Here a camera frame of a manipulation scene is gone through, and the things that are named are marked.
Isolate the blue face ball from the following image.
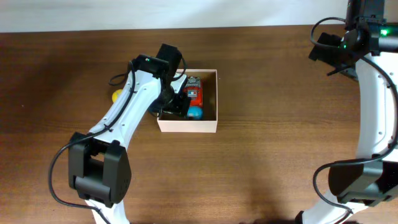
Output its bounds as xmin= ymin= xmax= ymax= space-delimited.
xmin=187 ymin=106 xmax=203 ymax=120

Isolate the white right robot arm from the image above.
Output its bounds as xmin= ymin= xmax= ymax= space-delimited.
xmin=295 ymin=0 xmax=397 ymax=223

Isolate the black left cable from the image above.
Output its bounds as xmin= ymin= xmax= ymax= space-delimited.
xmin=47 ymin=55 xmax=188 ymax=224

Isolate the white cardboard box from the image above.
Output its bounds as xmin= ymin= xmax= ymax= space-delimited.
xmin=157 ymin=69 xmax=218 ymax=133

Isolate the red toy fire truck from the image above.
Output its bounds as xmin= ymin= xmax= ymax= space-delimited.
xmin=183 ymin=77 xmax=203 ymax=108

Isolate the yellow face ball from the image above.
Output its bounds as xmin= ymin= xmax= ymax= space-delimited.
xmin=111 ymin=89 xmax=123 ymax=103

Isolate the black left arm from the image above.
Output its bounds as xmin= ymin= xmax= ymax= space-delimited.
xmin=68 ymin=44 xmax=190 ymax=223

